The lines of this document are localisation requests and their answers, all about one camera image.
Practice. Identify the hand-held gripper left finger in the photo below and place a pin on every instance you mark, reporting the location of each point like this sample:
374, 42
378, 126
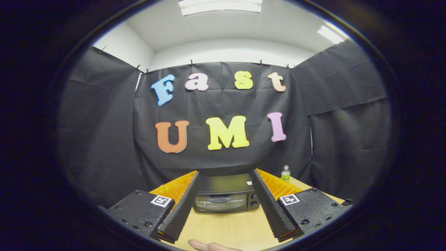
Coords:
181, 209

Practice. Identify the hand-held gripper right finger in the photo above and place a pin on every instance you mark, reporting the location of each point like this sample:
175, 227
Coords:
270, 205

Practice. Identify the black toaster oven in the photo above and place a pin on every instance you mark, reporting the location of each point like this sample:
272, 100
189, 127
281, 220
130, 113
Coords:
223, 184

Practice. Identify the green drink bottle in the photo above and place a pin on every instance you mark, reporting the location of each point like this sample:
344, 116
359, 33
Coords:
285, 176

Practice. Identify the narrow ceiling light panel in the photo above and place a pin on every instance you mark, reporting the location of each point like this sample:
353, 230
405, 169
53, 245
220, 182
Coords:
330, 34

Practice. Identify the wide ceiling light panel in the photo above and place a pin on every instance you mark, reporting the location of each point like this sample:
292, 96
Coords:
219, 6

